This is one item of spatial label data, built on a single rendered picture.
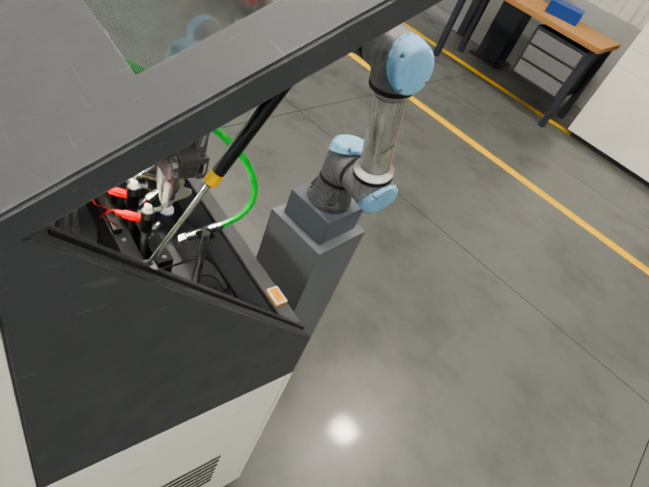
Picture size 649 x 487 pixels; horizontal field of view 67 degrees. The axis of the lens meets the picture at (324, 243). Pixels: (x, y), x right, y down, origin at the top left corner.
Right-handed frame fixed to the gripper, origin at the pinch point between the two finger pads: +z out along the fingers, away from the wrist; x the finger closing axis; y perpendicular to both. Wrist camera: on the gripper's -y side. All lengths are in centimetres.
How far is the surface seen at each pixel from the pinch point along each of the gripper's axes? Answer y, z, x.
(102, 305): -24.0, -18.6, -34.9
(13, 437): -37, 8, -35
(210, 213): 18.8, 16.8, 9.9
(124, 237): -6.0, 13.5, 4.9
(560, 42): 466, 35, 154
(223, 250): 18.8, 21.8, 0.1
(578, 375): 216, 112, -77
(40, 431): -33.2, 9.2, -34.9
